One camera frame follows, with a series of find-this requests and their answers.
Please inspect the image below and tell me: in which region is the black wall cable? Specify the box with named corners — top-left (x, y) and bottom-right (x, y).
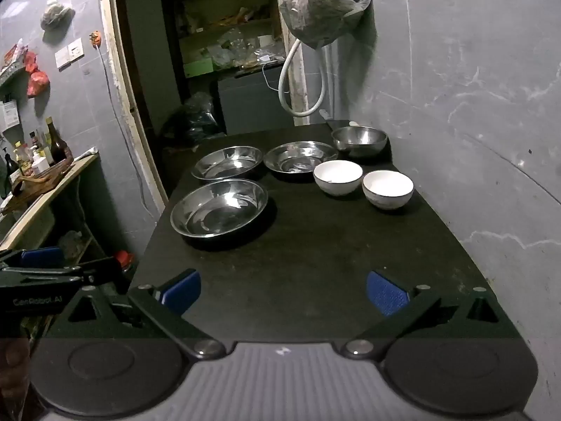
top-left (98, 45), bottom-right (154, 218)

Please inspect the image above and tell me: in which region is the tall dark sauce bottle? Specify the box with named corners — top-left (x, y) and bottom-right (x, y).
top-left (45, 116), bottom-right (69, 166)

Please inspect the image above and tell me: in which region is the white paper sheet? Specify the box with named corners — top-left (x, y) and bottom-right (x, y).
top-left (0, 99), bottom-right (21, 131)

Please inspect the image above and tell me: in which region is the wooden tray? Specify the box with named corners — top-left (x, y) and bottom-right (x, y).
top-left (9, 153), bottom-right (76, 199)

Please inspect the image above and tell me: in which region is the stainless steel plate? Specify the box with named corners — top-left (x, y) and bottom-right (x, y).
top-left (191, 146), bottom-right (264, 181)
top-left (170, 179), bottom-right (269, 238)
top-left (264, 141), bottom-right (339, 180)

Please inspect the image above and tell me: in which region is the wooden counter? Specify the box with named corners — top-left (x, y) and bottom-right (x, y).
top-left (0, 151), bottom-right (101, 250)

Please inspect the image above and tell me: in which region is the yellow-capped bottle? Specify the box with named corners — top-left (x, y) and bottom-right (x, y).
top-left (12, 140), bottom-right (28, 173)

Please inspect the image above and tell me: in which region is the white hose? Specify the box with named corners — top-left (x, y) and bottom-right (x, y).
top-left (279, 37), bottom-right (327, 118)

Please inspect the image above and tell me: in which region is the stainless steel bowl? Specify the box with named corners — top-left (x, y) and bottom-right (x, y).
top-left (331, 126), bottom-right (388, 159)

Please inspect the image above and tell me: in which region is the person's left hand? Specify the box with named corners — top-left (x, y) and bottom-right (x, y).
top-left (0, 338), bottom-right (31, 419)

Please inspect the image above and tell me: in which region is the black plastic bag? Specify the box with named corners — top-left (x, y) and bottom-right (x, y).
top-left (160, 92), bottom-right (226, 147)

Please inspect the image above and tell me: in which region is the small hanging plastic bag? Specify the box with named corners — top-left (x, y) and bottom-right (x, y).
top-left (40, 0), bottom-right (75, 32)

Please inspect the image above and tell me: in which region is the metal wall rack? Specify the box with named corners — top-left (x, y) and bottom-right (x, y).
top-left (0, 55), bottom-right (28, 89)

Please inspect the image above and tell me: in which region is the plastic bag of dried greens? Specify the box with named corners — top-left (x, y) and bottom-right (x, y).
top-left (279, 0), bottom-right (373, 50)

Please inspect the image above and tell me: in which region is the red-capped dark bottle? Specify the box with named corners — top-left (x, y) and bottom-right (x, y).
top-left (114, 250), bottom-right (135, 273)

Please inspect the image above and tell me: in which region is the cluttered storage shelf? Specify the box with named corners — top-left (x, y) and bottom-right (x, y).
top-left (169, 0), bottom-right (285, 80)

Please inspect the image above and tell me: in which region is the dark green bottle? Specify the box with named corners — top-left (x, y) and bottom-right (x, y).
top-left (1, 147), bottom-right (21, 187)

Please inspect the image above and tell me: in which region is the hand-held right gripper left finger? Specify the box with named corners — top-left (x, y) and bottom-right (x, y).
top-left (53, 269), bottom-right (226, 358)

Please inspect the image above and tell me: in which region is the dark cabinet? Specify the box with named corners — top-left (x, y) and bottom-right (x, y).
top-left (210, 64), bottom-right (304, 136)

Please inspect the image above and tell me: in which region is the thin white cable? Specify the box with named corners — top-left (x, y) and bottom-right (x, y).
top-left (262, 61), bottom-right (291, 94)

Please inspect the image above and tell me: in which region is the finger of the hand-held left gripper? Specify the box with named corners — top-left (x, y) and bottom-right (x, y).
top-left (0, 247), bottom-right (66, 273)
top-left (0, 258), bottom-right (129, 292)

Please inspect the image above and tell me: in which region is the green box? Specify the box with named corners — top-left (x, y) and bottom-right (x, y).
top-left (183, 58), bottom-right (215, 80)

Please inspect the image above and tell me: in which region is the white-labelled small bottle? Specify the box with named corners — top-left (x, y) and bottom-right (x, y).
top-left (31, 149), bottom-right (52, 175)

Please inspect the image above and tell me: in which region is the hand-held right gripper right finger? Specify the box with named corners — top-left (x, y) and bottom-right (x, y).
top-left (342, 270), bottom-right (520, 358)

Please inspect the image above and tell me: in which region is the white ceramic bowl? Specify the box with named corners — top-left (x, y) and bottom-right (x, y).
top-left (362, 170), bottom-right (415, 210)
top-left (313, 160), bottom-right (364, 196)

